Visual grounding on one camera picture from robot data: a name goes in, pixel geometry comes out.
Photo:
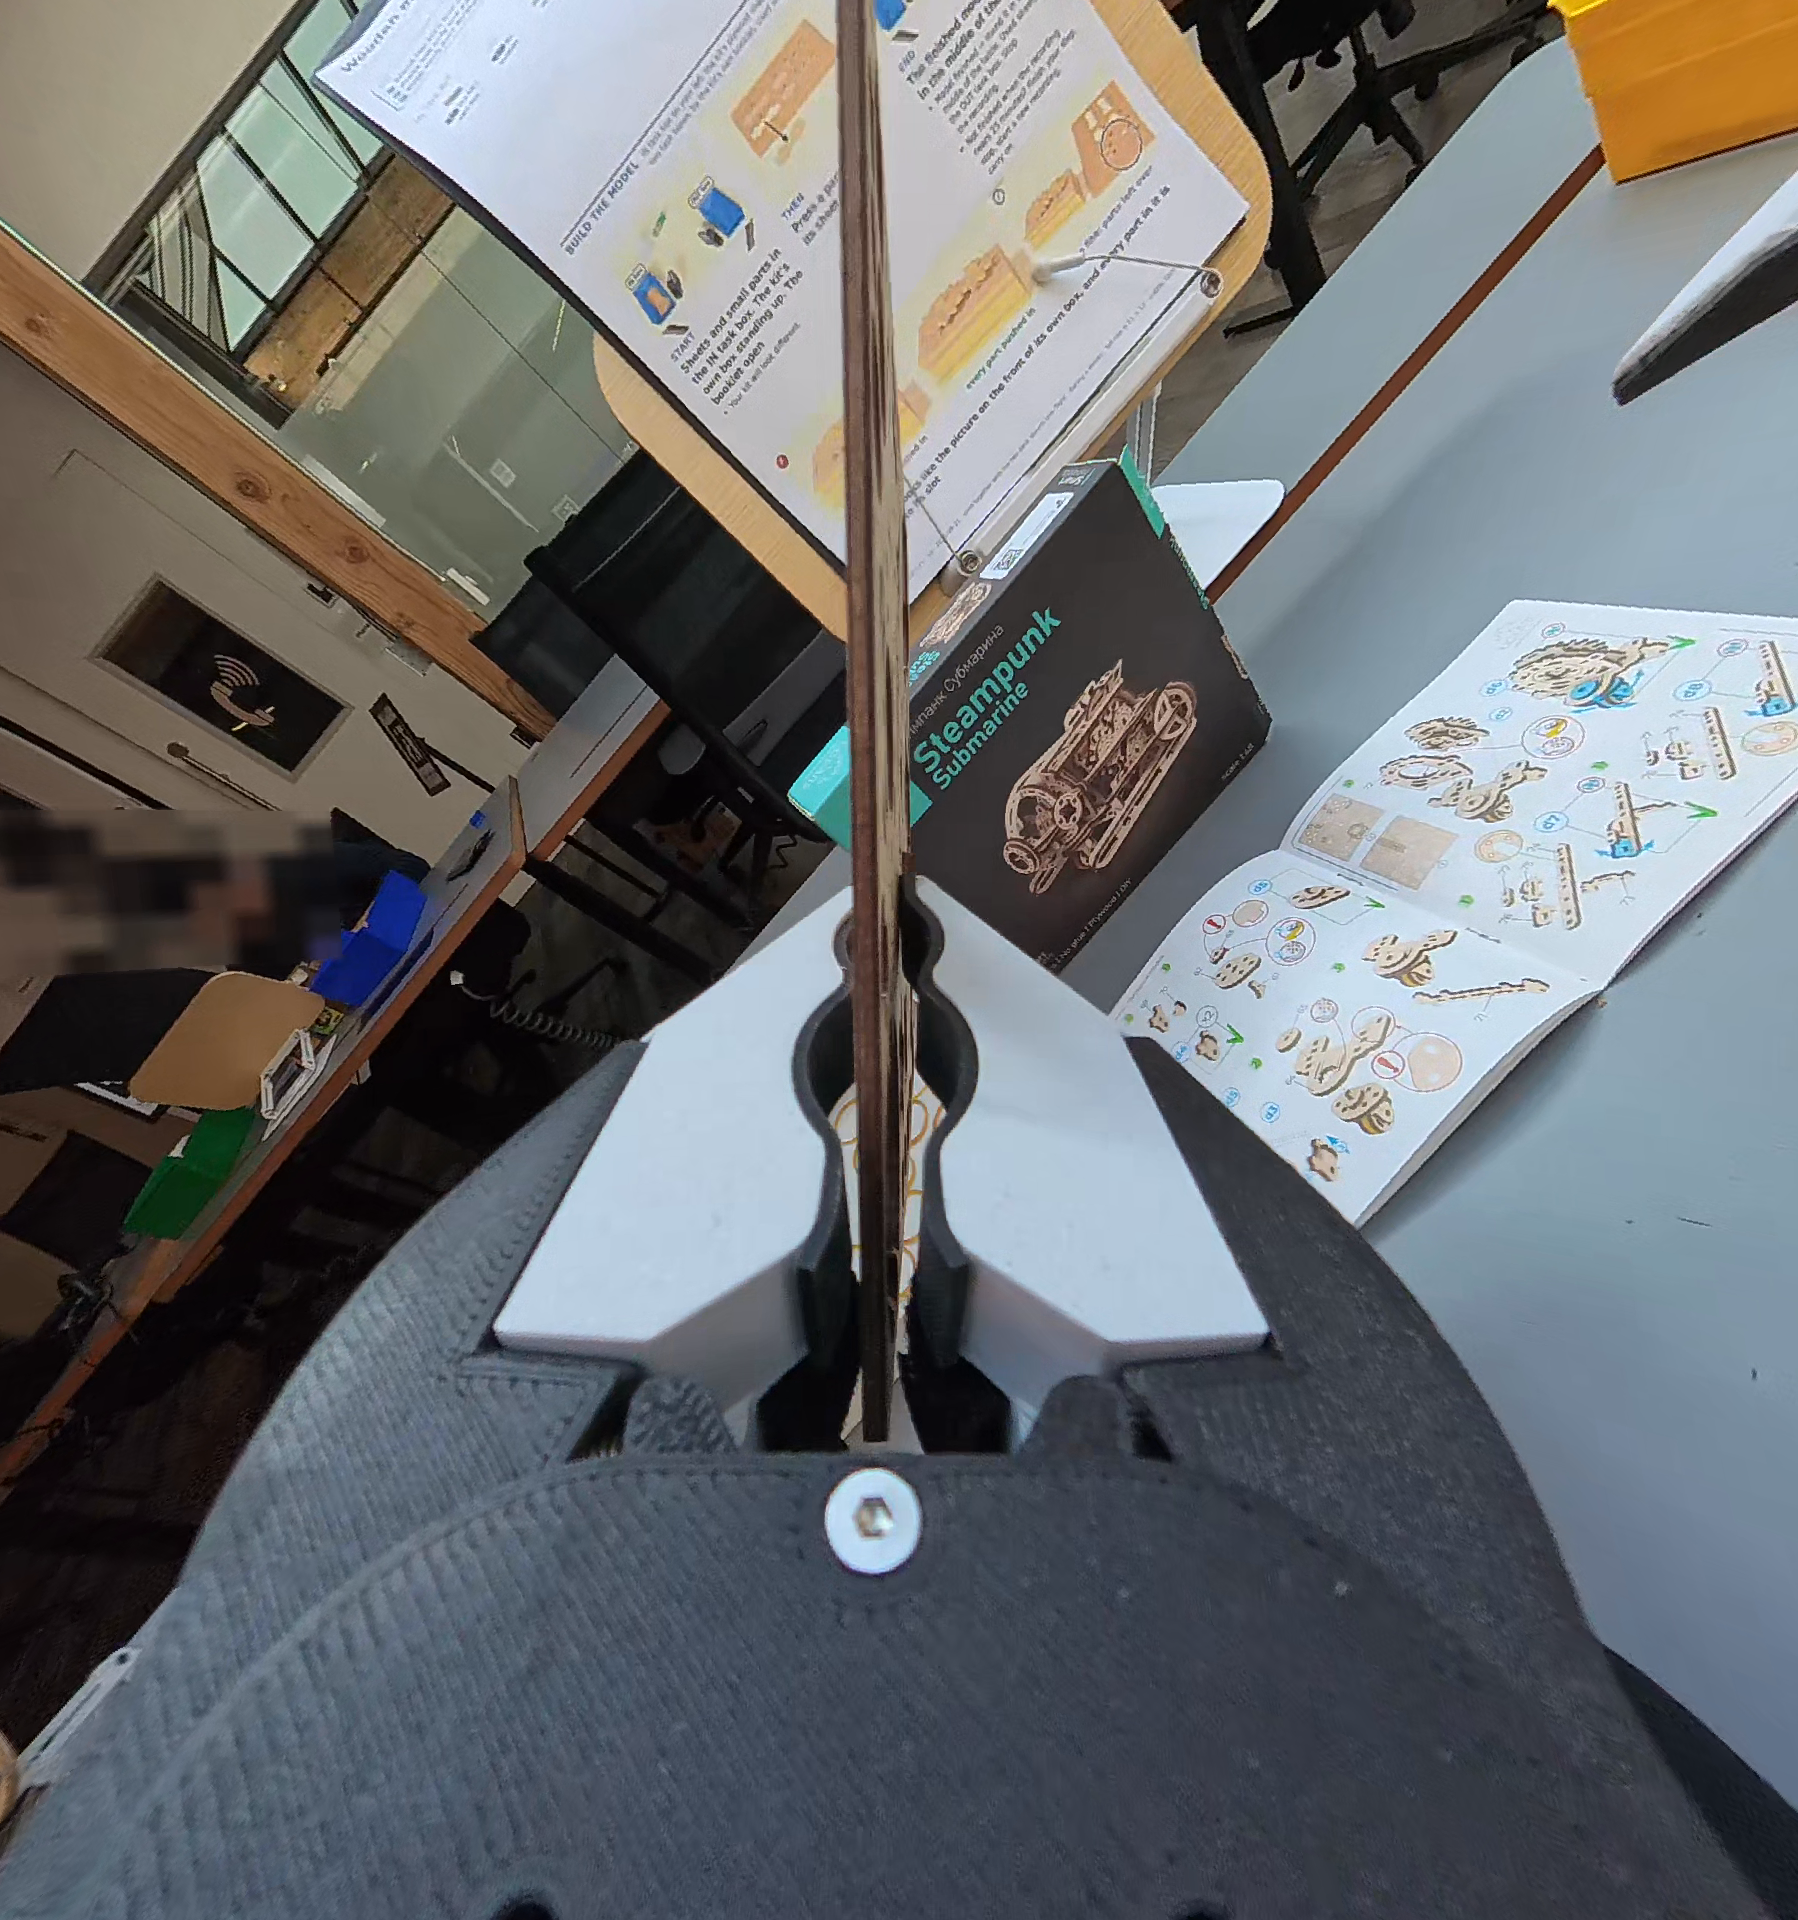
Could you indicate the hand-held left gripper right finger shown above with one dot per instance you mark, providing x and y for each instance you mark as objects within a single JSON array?
[{"x": 1109, "y": 1198}]

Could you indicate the laminated instruction sheet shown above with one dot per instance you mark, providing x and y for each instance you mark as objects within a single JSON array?
[{"x": 659, "y": 271}]

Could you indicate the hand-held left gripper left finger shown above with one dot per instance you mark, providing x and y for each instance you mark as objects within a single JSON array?
[{"x": 645, "y": 1198}]

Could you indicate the blue plastic bin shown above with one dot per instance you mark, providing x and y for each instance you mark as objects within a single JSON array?
[{"x": 376, "y": 938}]

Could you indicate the black office chair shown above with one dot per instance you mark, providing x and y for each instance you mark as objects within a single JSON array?
[{"x": 1336, "y": 104}]

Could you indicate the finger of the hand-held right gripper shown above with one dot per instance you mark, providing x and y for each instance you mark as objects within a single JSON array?
[{"x": 1770, "y": 224}]

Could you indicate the yellow plastic bin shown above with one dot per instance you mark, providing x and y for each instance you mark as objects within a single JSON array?
[{"x": 1710, "y": 89}]

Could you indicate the open instruction booklet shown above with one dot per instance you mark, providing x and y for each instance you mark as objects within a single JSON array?
[{"x": 1515, "y": 900}]

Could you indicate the black model kit box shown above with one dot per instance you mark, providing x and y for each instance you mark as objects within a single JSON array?
[{"x": 1109, "y": 751}]

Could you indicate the framed phone pictogram sign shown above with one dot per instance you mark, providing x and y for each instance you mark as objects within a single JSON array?
[{"x": 226, "y": 676}]

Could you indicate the laser-cut wooden parts sheet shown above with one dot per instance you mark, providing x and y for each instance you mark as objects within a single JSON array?
[{"x": 877, "y": 600}]

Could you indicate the green plastic bin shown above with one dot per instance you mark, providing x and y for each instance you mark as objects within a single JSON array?
[{"x": 188, "y": 1185}]

